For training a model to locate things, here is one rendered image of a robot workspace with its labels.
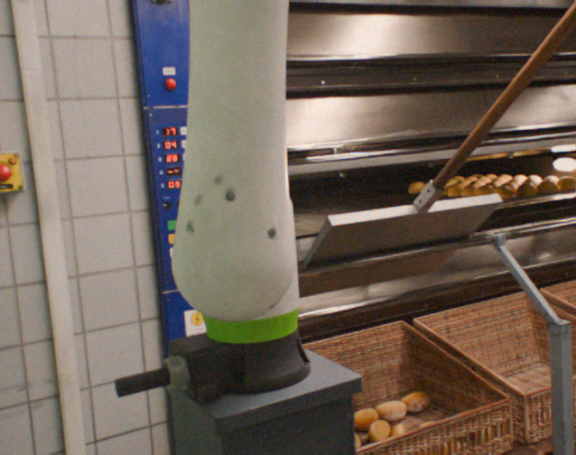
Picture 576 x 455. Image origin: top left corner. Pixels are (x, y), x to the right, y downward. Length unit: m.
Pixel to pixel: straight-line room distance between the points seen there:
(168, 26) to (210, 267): 1.32
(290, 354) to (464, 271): 1.70
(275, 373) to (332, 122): 1.40
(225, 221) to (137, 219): 1.26
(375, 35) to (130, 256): 1.04
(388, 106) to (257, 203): 1.67
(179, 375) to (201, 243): 0.23
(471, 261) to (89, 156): 1.40
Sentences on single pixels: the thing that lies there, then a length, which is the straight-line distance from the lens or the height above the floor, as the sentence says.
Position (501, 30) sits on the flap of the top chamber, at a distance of 2.65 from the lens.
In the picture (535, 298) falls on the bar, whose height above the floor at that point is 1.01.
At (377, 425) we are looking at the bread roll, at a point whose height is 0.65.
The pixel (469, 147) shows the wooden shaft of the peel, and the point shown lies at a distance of 1.60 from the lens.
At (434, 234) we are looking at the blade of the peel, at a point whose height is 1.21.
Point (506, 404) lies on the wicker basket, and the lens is 2.06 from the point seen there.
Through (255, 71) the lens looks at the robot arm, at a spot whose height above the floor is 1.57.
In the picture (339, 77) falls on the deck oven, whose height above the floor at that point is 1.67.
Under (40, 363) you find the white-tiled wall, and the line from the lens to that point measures 1.92.
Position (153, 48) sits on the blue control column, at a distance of 1.90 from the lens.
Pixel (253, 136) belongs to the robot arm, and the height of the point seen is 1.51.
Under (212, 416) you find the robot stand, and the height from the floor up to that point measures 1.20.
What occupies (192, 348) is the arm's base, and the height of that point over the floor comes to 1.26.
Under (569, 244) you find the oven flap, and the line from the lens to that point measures 2.92.
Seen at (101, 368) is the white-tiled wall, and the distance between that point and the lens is 1.95.
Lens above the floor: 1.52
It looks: 8 degrees down
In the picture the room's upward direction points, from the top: 4 degrees counter-clockwise
